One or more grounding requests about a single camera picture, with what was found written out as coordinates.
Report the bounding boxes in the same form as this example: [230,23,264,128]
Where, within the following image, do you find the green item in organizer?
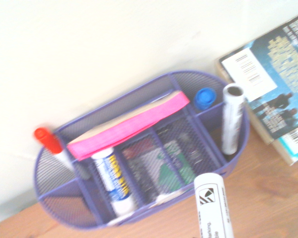
[155,140,197,192]

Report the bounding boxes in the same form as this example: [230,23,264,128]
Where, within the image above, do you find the white marker blue cap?
[193,172,235,238]
[193,87,217,111]

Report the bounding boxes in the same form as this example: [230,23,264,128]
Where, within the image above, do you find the white marker red cap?
[34,127,76,172]

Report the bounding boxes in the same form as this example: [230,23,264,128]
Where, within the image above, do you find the purple mesh desk organizer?
[33,70,250,230]

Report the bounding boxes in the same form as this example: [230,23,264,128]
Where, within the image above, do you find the pink sticky note pad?
[66,90,191,162]

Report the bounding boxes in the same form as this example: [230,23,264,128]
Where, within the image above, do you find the white marker hollow end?
[221,83,246,156]

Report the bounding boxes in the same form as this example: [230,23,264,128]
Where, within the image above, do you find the white tube blue yellow label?
[90,147,138,217]

